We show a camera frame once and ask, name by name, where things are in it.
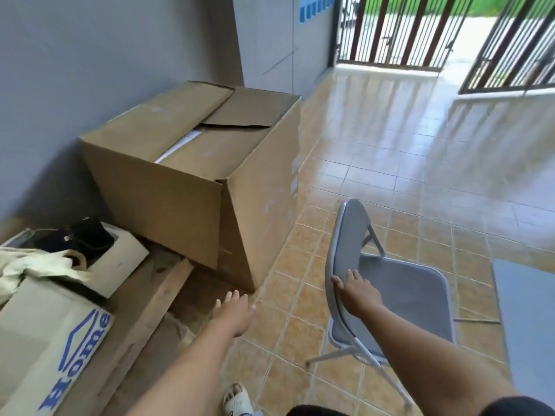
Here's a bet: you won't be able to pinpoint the person's left hand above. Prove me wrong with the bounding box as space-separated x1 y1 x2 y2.
212 290 257 339

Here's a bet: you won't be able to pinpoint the black bundle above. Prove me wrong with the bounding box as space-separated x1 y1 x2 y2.
34 216 116 268

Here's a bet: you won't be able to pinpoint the open white cardboard box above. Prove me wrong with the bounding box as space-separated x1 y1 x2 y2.
0 222 151 300

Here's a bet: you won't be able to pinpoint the grey folding chair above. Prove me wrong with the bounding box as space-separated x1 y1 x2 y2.
305 198 456 408

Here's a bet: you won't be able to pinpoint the large brown cardboard box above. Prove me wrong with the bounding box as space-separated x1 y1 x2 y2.
79 81 302 293

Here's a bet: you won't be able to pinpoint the wooden plank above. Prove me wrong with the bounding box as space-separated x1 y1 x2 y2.
65 242 195 416

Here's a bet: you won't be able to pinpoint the person's right forearm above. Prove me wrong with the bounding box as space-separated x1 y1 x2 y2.
358 300 521 416

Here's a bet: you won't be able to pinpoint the white box with blue print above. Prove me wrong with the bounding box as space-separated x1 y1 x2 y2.
0 276 114 416

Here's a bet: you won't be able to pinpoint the white sandal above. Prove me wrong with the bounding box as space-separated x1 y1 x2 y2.
222 382 257 416

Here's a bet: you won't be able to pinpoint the white paper sheet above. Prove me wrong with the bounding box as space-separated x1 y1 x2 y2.
154 129 204 164

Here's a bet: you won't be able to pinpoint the black sleeve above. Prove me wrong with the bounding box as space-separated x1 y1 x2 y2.
479 396 555 416

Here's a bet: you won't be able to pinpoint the brown barred metal gate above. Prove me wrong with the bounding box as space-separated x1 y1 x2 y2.
336 0 478 73
458 0 555 95

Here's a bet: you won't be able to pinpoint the person's left forearm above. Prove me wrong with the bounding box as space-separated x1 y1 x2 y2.
125 321 244 416

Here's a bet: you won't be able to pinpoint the blue square vent blocks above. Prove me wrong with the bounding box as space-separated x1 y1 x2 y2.
299 0 337 22

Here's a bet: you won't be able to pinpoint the person's right hand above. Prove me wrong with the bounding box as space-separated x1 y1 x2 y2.
330 269 385 319

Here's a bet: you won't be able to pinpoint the cream cloth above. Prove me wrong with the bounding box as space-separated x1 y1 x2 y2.
0 246 94 306

